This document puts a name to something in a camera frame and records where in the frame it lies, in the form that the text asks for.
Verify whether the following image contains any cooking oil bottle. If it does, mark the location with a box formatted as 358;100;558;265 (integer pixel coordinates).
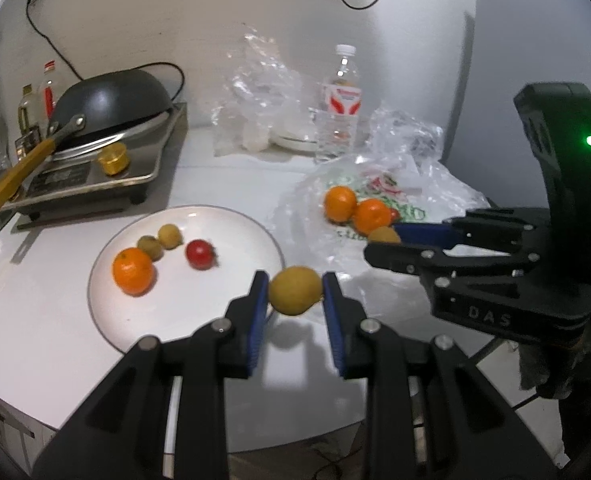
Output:
18;85;44;136

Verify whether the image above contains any white dish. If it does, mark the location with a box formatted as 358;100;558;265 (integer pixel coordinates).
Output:
270;127;321;153

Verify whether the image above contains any gold cooker knob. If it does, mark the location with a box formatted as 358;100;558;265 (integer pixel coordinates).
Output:
98;142;130;176

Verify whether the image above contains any printed plastic bag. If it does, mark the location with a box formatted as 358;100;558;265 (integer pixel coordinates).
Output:
273;155;491;273

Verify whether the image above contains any small yellow-green lemon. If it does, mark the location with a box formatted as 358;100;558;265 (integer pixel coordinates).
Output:
366;226;402;247
136;235;165;262
268;266;323;317
157;223;183;250

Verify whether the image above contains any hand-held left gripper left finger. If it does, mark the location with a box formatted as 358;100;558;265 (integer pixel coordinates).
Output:
33;270;271;480

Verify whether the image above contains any black wok with wooden handle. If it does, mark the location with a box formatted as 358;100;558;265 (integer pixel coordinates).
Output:
0;71;174;225

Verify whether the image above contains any red-capped clear bottle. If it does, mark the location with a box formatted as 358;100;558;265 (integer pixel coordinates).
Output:
38;60;59;121

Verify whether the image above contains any crumpled clear plastic bag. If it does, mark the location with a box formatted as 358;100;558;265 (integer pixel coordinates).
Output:
368;102;446;161

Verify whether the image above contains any white plate with dark rim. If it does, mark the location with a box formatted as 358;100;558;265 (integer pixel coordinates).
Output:
88;204;287;356

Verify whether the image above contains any steel induction cooker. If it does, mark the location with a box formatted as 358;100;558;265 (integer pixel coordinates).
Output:
6;101;189;221

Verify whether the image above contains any dark sauce jar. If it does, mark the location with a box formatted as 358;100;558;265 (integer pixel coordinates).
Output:
14;127;44;156

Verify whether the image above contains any clear water bottle red label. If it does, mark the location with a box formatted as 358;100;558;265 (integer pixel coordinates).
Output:
316;44;363;163

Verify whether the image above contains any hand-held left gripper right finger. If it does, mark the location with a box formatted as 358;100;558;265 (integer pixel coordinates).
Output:
322;271;559;480

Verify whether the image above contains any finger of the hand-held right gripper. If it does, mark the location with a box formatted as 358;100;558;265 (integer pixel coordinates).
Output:
364;242;541;291
393;207;549;253

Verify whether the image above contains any orange mandarin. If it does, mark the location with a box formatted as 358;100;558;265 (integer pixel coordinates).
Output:
324;186;359;223
353;198;393;236
112;247;155;296

